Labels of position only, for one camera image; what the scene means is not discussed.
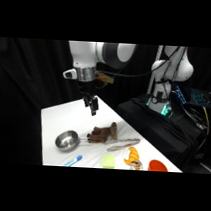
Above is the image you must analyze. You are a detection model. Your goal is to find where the yellow cable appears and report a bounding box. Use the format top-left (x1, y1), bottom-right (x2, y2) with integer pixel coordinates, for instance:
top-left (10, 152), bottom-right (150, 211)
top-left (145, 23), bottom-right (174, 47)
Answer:
top-left (200, 106), bottom-right (211, 137)

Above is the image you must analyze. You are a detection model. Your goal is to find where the brown plush toy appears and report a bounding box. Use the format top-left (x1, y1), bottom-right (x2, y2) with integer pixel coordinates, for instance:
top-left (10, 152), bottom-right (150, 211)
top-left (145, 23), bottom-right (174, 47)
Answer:
top-left (86, 121), bottom-right (120, 145)

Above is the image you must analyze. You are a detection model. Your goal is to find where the blue pen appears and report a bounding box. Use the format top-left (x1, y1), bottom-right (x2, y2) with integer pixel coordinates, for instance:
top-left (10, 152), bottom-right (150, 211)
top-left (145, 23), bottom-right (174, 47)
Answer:
top-left (62, 153), bottom-right (84, 168)

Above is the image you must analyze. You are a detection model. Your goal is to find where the small metal pan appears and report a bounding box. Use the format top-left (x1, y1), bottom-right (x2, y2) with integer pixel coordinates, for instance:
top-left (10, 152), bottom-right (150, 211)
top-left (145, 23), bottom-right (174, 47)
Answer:
top-left (54, 129), bottom-right (90, 154)

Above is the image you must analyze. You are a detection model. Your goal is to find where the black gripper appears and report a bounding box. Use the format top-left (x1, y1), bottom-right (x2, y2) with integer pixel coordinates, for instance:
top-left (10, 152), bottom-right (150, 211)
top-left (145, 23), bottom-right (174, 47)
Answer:
top-left (76, 80), bottom-right (102, 117)

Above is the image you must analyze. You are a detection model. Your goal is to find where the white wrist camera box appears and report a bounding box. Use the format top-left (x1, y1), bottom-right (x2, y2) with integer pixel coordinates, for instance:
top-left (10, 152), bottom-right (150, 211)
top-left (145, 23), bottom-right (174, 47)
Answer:
top-left (62, 67), bottom-right (78, 81)

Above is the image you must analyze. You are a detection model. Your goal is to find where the green sponge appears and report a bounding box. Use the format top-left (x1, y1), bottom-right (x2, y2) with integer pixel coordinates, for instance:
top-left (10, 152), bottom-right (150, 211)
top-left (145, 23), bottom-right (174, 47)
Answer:
top-left (101, 154), bottom-right (117, 170)

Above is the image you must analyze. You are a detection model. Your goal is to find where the orange toy croissant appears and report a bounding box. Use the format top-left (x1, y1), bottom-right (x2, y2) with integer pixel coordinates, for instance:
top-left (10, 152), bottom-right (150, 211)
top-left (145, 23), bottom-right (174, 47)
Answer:
top-left (123, 146), bottom-right (141, 166)

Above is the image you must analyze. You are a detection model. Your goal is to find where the yellow tape tag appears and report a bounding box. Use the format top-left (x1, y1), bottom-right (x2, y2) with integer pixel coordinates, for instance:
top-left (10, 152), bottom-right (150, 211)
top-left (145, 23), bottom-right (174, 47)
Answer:
top-left (95, 71), bottom-right (115, 85)

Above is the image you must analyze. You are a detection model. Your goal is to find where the black curtain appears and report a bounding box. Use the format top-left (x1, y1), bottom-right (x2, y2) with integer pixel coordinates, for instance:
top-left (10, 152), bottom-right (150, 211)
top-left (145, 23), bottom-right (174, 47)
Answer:
top-left (0, 37), bottom-right (211, 175)

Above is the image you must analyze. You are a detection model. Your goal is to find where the blue lit cable bundle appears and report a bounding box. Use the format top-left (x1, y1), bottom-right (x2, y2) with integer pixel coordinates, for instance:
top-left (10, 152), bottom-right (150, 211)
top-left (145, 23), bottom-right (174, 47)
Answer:
top-left (171, 84), bottom-right (190, 106)

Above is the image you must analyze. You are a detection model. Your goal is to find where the blue backlit keyboard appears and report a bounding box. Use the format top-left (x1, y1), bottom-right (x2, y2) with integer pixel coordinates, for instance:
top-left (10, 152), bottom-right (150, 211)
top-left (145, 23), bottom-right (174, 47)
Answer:
top-left (189, 89), bottom-right (211, 107)

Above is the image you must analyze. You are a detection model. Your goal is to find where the black draped robot stand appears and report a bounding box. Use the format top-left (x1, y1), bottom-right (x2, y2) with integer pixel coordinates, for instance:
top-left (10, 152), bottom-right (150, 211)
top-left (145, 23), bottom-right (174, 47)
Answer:
top-left (112, 93), bottom-right (203, 173)

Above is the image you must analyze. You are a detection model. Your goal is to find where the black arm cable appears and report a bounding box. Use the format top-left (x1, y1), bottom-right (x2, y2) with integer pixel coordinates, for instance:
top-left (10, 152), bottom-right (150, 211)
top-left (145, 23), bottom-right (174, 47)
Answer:
top-left (94, 42), bottom-right (185, 85)

